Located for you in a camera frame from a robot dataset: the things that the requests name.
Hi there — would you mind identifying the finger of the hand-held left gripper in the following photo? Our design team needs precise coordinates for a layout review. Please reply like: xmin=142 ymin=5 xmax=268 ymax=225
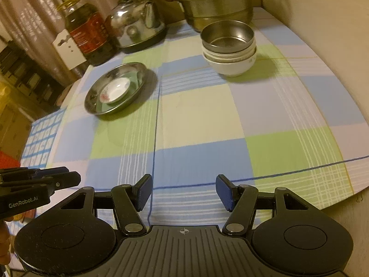
xmin=0 ymin=171 xmax=82 ymax=193
xmin=0 ymin=166 xmax=70 ymax=180

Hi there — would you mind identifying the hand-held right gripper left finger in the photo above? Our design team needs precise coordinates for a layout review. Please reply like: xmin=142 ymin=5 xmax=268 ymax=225
xmin=59 ymin=174 xmax=153 ymax=236

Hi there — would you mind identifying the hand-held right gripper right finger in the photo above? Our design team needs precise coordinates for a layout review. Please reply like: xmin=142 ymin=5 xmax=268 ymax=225
xmin=216 ymin=174 xmax=312 ymax=236

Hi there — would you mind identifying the stainless steel plate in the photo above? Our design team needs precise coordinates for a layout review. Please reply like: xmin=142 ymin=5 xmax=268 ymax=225
xmin=84 ymin=62 xmax=148 ymax=116

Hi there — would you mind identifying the small floral saucer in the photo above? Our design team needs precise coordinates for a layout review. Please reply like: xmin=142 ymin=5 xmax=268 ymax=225
xmin=99 ymin=76 xmax=131 ymax=105

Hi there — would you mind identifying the white ceramic bowl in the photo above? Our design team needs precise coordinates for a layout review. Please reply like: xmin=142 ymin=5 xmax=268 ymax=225
xmin=202 ymin=48 xmax=257 ymax=78

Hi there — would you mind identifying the cream plastic bowl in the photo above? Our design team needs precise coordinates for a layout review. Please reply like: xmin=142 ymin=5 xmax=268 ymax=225
xmin=202 ymin=42 xmax=256 ymax=63

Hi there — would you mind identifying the stainless steel bowl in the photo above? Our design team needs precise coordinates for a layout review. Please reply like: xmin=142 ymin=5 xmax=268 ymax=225
xmin=200 ymin=20 xmax=256 ymax=55

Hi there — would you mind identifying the person's left hand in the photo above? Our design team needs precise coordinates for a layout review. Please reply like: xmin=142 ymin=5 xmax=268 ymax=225
xmin=0 ymin=216 xmax=14 ymax=258

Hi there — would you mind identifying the blue grid cloth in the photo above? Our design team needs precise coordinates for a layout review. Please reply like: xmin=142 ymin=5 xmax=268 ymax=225
xmin=20 ymin=108 xmax=67 ymax=169

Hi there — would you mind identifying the red bag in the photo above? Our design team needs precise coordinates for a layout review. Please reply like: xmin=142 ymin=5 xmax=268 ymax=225
xmin=0 ymin=150 xmax=21 ymax=170

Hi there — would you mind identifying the cardboard box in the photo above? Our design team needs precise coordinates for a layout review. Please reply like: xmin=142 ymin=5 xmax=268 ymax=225
xmin=0 ymin=103 xmax=32 ymax=152

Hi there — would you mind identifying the checked tablecloth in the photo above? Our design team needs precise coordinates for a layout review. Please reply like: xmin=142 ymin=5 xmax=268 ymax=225
xmin=52 ymin=7 xmax=369 ymax=233

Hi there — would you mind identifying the yellow plastic bag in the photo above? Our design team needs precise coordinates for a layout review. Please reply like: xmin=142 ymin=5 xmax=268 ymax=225
xmin=0 ymin=81 xmax=13 ymax=104

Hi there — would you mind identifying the black rack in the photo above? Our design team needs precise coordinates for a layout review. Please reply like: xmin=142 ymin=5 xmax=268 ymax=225
xmin=0 ymin=40 xmax=62 ymax=111

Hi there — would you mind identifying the white carton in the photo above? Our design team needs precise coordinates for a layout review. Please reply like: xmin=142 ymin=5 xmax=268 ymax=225
xmin=52 ymin=30 xmax=88 ymax=70

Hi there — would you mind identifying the large cooking oil bottle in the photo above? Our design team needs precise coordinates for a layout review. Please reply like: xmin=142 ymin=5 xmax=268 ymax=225
xmin=56 ymin=0 xmax=116 ymax=67

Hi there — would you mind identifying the stainless steel kettle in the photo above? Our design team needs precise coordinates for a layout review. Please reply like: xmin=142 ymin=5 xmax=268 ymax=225
xmin=105 ymin=0 xmax=168 ymax=54

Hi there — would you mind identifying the beige curtain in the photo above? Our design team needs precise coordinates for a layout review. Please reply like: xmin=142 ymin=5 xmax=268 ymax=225
xmin=0 ymin=0 xmax=142 ymax=78

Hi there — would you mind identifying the stainless steel steamer pot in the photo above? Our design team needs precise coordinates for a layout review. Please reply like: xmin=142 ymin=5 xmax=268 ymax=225
xmin=158 ymin=0 xmax=268 ymax=33

